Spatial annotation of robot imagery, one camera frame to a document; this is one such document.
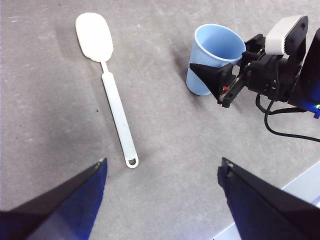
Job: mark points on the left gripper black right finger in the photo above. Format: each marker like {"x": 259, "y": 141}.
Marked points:
{"x": 270, "y": 212}

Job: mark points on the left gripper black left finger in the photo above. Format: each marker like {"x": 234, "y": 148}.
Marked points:
{"x": 50, "y": 215}

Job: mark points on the blue ribbed plastic cup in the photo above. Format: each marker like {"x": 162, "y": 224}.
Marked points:
{"x": 215, "y": 42}

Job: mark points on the right wrist grey camera box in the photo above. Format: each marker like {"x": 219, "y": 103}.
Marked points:
{"x": 277, "y": 37}

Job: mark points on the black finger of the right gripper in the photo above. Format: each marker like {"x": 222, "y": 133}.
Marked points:
{"x": 253, "y": 46}
{"x": 212, "y": 77}

